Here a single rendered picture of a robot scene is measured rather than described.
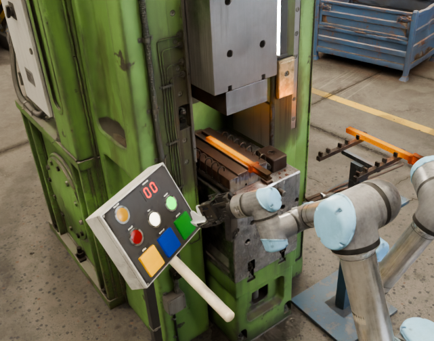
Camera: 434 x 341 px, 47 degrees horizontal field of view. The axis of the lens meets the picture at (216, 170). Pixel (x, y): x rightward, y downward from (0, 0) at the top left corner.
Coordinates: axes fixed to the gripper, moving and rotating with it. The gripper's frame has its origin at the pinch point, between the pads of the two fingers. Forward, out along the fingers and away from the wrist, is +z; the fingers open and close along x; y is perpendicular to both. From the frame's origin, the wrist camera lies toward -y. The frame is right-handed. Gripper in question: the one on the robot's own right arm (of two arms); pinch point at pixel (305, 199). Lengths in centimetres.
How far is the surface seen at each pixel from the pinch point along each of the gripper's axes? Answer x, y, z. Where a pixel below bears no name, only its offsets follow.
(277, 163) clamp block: 13.7, 4.2, 30.7
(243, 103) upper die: -4.5, -29.6, 30.7
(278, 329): 9, 99, 23
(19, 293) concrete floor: -91, 100, 135
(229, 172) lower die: -8.9, 1.9, 35.3
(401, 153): 57, 2, 0
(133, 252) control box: -67, -6, 8
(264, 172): -1.3, -1.3, 22.2
